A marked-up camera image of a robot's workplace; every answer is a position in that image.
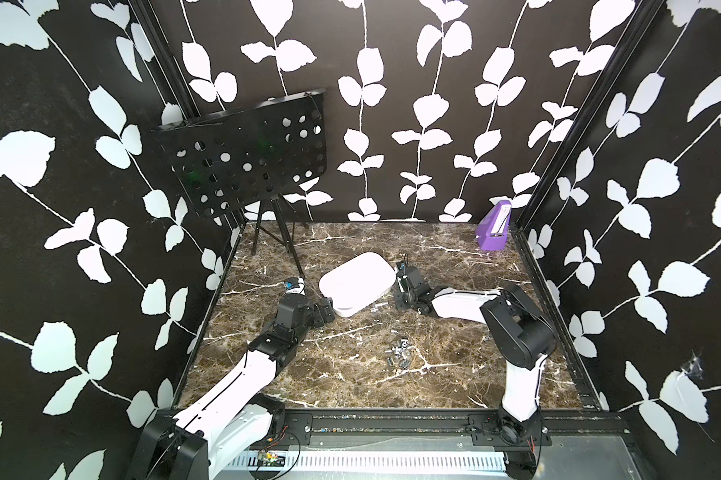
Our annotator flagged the white plastic storage box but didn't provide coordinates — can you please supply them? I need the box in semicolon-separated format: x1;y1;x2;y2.
318;252;396;318

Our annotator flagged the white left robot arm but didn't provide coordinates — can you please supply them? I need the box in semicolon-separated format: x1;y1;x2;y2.
126;277;336;479

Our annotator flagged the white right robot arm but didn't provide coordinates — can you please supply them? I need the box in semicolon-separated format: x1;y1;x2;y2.
393;261;558;423

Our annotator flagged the purple box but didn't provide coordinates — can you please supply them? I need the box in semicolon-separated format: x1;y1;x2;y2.
476;200;512;251

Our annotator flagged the black tripod music stand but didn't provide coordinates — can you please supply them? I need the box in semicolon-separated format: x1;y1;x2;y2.
152;89;328;255

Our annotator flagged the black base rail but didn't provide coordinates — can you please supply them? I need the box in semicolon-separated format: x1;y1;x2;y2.
272;408;630;450

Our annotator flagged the white perforated cable duct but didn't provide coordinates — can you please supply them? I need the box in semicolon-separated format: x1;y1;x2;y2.
224;451;506;476

